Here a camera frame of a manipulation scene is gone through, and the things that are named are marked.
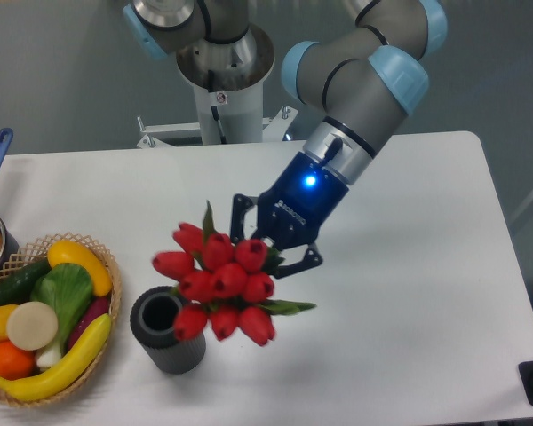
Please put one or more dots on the red tulip bouquet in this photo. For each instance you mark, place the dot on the red tulip bouquet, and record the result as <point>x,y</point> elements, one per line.
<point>225,284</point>

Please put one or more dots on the beige round slice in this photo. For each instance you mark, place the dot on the beige round slice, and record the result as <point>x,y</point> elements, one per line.
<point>31,326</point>

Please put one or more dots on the orange fruit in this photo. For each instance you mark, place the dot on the orange fruit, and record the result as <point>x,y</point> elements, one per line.
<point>14,362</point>

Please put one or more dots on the woven wicker basket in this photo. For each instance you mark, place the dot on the woven wicker basket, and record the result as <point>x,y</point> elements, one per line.
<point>37,250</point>

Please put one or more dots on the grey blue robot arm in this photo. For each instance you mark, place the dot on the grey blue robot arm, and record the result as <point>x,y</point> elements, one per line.
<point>365,83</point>

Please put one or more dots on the green cucumber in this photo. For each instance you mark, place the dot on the green cucumber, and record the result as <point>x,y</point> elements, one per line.
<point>17,287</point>

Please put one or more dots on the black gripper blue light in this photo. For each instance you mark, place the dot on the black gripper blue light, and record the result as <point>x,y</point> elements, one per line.
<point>291,212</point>

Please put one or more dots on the long yellow banana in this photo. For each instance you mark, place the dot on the long yellow banana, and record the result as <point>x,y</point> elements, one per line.
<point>67,370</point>

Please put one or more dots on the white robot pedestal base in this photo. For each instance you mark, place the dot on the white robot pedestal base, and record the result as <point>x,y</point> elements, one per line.
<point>227,82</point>

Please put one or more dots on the purple sweet potato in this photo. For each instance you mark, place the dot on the purple sweet potato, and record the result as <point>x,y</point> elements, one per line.
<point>97,307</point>

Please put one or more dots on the green bok choy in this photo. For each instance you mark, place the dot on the green bok choy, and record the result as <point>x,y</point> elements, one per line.
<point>67,289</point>

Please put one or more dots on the dark grey ribbed vase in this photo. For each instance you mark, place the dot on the dark grey ribbed vase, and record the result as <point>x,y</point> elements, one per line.
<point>152,324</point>

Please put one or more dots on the yellow squash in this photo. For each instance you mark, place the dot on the yellow squash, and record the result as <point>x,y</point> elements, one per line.
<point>72,252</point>

